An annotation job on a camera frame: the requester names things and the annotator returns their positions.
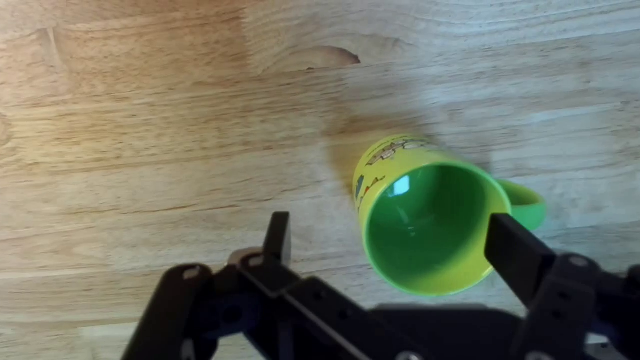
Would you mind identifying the yellow green printed mug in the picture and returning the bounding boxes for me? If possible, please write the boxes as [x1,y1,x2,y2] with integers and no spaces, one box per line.
[350,135,551,299]

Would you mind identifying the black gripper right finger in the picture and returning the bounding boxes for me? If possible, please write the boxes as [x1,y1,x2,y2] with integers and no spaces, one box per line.
[483,212,640,360]

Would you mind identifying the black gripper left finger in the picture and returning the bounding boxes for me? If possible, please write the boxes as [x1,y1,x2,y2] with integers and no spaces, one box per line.
[121,211,377,360]

